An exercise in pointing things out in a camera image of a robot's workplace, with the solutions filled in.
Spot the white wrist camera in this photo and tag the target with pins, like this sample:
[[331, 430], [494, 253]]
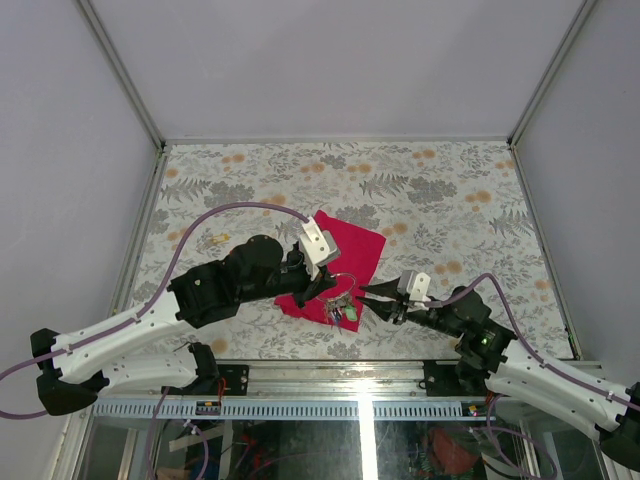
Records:
[[414, 286], [317, 246]]

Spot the large keyring with keys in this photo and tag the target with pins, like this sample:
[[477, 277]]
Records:
[[341, 307]]

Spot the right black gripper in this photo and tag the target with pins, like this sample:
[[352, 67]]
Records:
[[388, 308]]

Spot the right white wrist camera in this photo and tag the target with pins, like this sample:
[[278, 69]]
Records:
[[414, 286]]

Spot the pink folded cloth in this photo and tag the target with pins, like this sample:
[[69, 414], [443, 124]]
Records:
[[360, 252]]

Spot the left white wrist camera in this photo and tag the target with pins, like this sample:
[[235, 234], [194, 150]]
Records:
[[317, 246]]

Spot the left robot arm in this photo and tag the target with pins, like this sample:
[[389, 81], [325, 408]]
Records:
[[79, 367]]

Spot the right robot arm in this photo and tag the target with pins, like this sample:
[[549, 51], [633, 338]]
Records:
[[604, 411]]

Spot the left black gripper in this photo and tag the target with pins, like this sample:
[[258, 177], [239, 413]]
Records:
[[315, 286]]

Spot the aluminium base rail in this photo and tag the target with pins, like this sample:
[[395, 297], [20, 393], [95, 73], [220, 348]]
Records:
[[316, 390]]

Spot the small yellow key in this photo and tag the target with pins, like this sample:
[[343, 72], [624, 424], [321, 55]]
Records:
[[219, 239]]

